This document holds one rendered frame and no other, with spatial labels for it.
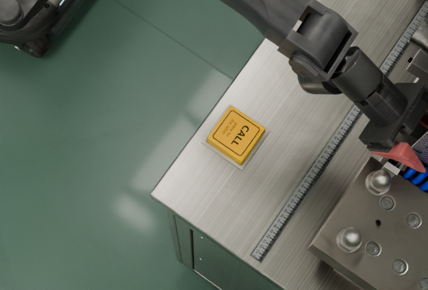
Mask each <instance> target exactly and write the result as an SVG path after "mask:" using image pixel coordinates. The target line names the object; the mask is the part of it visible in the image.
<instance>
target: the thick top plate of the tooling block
mask: <svg viewBox="0 0 428 290"><path fill-rule="evenodd" d="M383 165H384V164H382V163H381V162H379V161H378V160H376V159H375V158H373V157H372V156H371V157H370V158H369V159H368V160H367V161H366V162H365V163H364V164H363V166H362V168H361V169H360V170H359V172H358V174H356V176H355V178H354V179H353V180H352V182H351V184H350V185H349V186H348V188H347V190H346V191H345V193H344V194H343V195H342V197H341V199H340V200H339V201H338V203H337V205H336V206H335V207H334V209H333V211H332V212H331V214H330V215H329V216H328V218H327V220H326V221H325V222H324V224H323V226H322V227H321V228H320V230H319V232H318V233H317V235H316V236H315V238H314V239H313V241H312V242H311V243H310V245H309V247H308V248H307V250H308V251H310V252H311V253H312V254H314V255H316V257H318V258H320V259H321V260H322V261H324V262H325V263H327V264H328V265H330V266H331V267H333V268H334V269H335V270H337V271H339V272H340V273H341V274H343V275H344V276H346V277H347V278H348V279H350V280H351V281H353V282H354V283H356V284H357V285H358V286H360V287H361V288H363V289H364V290H428V194H427V193H426V192H424V191H423V190H421V189H420V188H418V187H417V186H415V185H414V184H412V183H411V182H409V181H408V180H406V179H405V178H403V177H402V176H400V175H399V174H397V176H396V177H394V178H392V180H391V187H390V189H389V190H388V192H386V193H385V194H384V195H381V196H375V195H373V194H371V193H370V192H369V191H368V190H367V189H366V185H365V181H366V177H367V176H368V175H369V174H370V173H371V172H373V171H378V170H381V169H382V168H383ZM349 227H353V228H355V229H358V230H359V231H360V232H361V234H362V245H361V246H360V248H359V249H358V250H357V251H355V252H353V253H345V252H343V251H341V250H340V249H339V248H338V246H337V244H336V236H337V234H338V232H339V231H340V230H342V229H343V228H349Z"/></svg>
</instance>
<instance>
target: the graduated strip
mask: <svg viewBox="0 0 428 290"><path fill-rule="evenodd" d="M423 18H428V0H425V1H424V2H423V4H422V5H421V7H420V8H419V9H418V11H417V12H416V14H415V16H414V17H413V18H412V20H411V21H410V23H409V24H408V26H407V27H406V29H405V30H404V31H403V33H402V35H401V36H400V37H399V39H398V40H397V41H396V43H395V45H394V46H393V47H392V49H391V50H390V52H389V53H388V55H387V56H386V58H385V59H384V60H383V62H382V63H381V65H380V67H379V69H380V70H381V71H382V72H383V73H384V74H385V75H386V76H387V77H388V76H389V75H390V74H391V72H392V70H393V69H394V68H395V66H396V64H397V63H398V62H399V60H400V59H401V57H402V56H403V54H404V53H405V51H406V50H407V48H408V47H409V46H410V44H409V43H408V40H409V39H410V37H411V35H412V34H413V33H414V31H415V29H416V28H417V27H418V25H419V24H420V23H421V21H422V19H423ZM362 114H363V113H362V112H361V111H360V110H359V109H358V108H357V107H356V106H355V104H353V106H352V107H351V109H350V110H349V111H348V113H347V114H346V116H345V118H344V119H343V120H342V121H341V123H340V125H339V126H338V128H337V129H336V130H335V132H334V133H333V135H332V136H331V138H330V139H329V141H328V142H327V143H326V145H325V147H324V148H323V149H322V151H321V152H320V153H319V155H318V157H317V158H316V159H315V161H314V162H313V164H312V165H311V167H310V168H309V170H308V171H307V172H306V174H305V176H304V177H303V179H302V180H301V181H300V183H299V184H298V186H297V187H296V189H295V190H294V192H293V193H292V194H291V196H290V198H289V199H288V200H287V202H286V204H284V206H283V208H282V209H281V210H280V212H279V214H278V215H277V216H276V218H275V219H274V221H273V222H272V224H271V225H270V227H269V228H268V229H267V231H266V232H265V234H264V235H263V237H262V238H261V239H260V241H259V243H258V244H257V245H256V247H255V248H254V250H253V251H252V253H251V254H250V256H252V257H253V258H254V259H256V260H257V261H259V262H260V263H262V262H263V260H264V258H265V257H266V256H267V254H268V252H269V251H270V250H271V248H272V247H273V245H274V244H275V242H276V241H277V239H278V238H279V237H280V235H281V234H282V232H283V230H284V229H285V228H286V226H287V224H288V223H289V222H290V220H291V219H292V218H293V216H294V214H295V213H296V212H297V210H298V208H299V207H300V206H301V204H302V203H303V201H304V200H305V198H306V197H307V195H308V194H309V193H310V191H311V190H312V188H313V186H314V185H315V184H316V182H317V180H318V179H319V178H320V176H321V175H322V174H323V172H324V170H325V169H326V167H327V166H328V164H329V163H330V162H331V160H332V158H333V157H334V156H335V154H336V152H337V151H338V150H339V148H340V147H341V146H342V144H343V142H344V141H345V140H346V138H347V136H348V135H349V134H350V132H351V131H352V129H353V128H354V126H355V125H356V123H357V122H358V120H359V119H360V118H361V116H362Z"/></svg>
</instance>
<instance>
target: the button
mask: <svg viewBox="0 0 428 290"><path fill-rule="evenodd" d="M264 132H265V127H263V126H262V125H260V124H259V123H257V122H256V121H254V120H253V119H251V118H250V117H248V116H247V115H245V114H244V113H242V112H241V111H239V110H238V109H236V108H235V107H233V106H230V107H229V108H228V109H227V111H226V112H225V113H224V115H223V116H222V118H221V119H220V120H219V122H218V123H217V125H216V126H215V127H214V128H213V130H212V131H211V133H210V134H209V135H208V137H207V142H208V143H210V144H211V145H213V146H214V147H215V148H217V149H219V150H220V151H221V152H223V153H224V154H225V155H227V156H229V157H230V158H231V159H233V160H234V161H236V162H237V163H239V164H243V162H244V160H245V159H246V158H247V156H248V155H249V153H250V152H251V151H252V149H253V148H254V147H255V145H256V144H257V142H258V141H259V140H260V138H261V137H262V135H263V134H264Z"/></svg>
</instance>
